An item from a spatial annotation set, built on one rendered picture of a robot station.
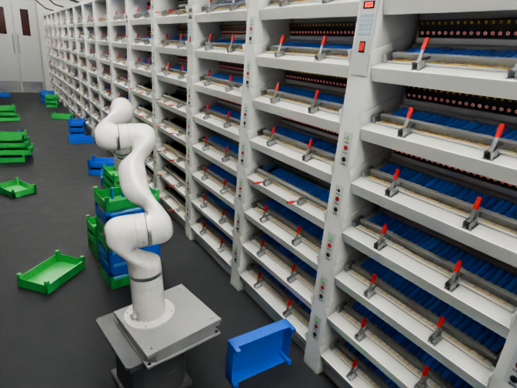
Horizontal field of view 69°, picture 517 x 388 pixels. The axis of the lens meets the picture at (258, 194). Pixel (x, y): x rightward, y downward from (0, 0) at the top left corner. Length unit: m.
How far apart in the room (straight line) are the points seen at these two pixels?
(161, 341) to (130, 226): 0.42
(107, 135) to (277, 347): 1.19
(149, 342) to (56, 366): 0.60
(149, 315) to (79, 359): 0.53
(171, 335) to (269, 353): 0.57
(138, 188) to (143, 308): 0.44
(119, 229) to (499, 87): 1.17
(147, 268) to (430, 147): 1.01
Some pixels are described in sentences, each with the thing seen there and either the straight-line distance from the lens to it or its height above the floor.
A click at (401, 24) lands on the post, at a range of 1.43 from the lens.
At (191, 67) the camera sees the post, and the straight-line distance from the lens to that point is 2.51.
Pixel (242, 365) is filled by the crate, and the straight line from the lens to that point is 1.83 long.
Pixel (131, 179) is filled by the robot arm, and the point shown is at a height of 0.86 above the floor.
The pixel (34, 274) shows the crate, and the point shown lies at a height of 0.01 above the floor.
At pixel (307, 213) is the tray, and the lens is 1.61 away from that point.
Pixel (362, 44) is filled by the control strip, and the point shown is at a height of 1.38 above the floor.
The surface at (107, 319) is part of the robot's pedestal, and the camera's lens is 1.69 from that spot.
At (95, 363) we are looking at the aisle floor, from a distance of 1.93.
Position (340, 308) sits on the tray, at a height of 0.36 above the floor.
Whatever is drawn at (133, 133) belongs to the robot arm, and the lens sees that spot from 1.53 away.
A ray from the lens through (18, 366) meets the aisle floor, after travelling 2.03.
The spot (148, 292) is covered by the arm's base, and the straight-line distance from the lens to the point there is 1.47.
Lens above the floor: 1.32
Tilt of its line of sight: 20 degrees down
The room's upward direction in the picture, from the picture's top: 5 degrees clockwise
